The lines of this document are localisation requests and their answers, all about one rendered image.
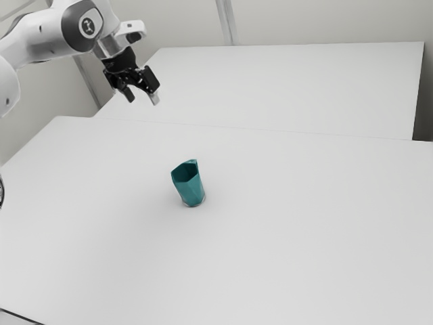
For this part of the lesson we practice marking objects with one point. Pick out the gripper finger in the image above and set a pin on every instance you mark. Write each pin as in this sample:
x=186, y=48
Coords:
x=126, y=92
x=150, y=84

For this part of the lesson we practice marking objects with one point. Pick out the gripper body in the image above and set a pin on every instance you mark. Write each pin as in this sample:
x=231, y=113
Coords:
x=122, y=65

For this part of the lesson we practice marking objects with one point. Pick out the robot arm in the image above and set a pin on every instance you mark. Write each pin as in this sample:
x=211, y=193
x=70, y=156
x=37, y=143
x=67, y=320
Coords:
x=40, y=34

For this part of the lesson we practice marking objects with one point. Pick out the teal faceted mug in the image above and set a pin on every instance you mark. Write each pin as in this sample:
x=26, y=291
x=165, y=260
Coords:
x=187, y=184

